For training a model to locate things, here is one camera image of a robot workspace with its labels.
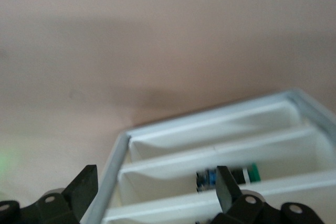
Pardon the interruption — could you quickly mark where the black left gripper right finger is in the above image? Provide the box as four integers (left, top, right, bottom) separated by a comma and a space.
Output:
212, 165, 266, 224

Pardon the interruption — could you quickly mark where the white drawer cabinet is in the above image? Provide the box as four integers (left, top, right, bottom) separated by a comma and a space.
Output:
81, 89, 336, 224

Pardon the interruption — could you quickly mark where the white plastic drawer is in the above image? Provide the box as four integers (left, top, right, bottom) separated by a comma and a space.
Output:
118, 128, 336, 201
130, 100, 302, 162
103, 174, 336, 224

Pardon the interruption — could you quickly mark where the green capped marker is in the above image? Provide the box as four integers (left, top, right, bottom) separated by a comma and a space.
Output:
195, 163, 261, 193

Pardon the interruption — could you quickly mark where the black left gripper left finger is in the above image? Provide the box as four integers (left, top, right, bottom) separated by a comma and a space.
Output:
36, 164, 99, 224

